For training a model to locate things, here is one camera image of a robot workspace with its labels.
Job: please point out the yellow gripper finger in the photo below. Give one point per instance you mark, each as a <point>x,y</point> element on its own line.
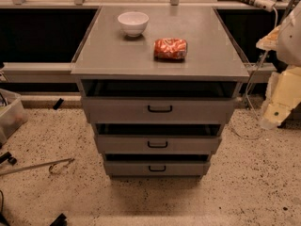
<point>283,95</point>

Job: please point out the grey top drawer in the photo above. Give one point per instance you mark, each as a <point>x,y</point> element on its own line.
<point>157,110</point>

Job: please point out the grey drawer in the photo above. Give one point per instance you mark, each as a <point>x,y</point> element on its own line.
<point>157,110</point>
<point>126,168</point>
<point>157,144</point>

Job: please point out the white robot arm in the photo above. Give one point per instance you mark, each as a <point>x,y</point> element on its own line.
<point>285,39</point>

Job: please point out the grey drawer cabinet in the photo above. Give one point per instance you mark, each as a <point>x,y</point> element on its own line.
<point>158,84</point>

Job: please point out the grey middle drawer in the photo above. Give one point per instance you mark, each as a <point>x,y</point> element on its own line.
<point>157,144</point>

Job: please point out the grey bottom drawer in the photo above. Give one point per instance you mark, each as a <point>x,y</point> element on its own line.
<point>126,168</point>

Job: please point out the crushed orange soda can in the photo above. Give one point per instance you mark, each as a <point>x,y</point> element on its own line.
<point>170,48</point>

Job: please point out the white ceramic bowl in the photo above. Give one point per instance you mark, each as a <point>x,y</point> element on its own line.
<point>133,23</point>

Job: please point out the metal rod on floor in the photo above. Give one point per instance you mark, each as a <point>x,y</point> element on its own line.
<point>52,163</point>

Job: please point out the black block on floor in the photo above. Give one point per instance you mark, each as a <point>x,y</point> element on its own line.
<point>58,104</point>

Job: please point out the black object bottom edge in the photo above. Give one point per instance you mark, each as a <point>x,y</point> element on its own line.
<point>61,220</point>

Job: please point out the clear plastic storage bin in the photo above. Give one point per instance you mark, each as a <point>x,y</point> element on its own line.
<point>12,114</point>

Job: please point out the black clip on floor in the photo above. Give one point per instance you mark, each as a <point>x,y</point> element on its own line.
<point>8,157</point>

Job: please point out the grey side rail beam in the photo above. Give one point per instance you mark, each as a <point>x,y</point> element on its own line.
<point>38,72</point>

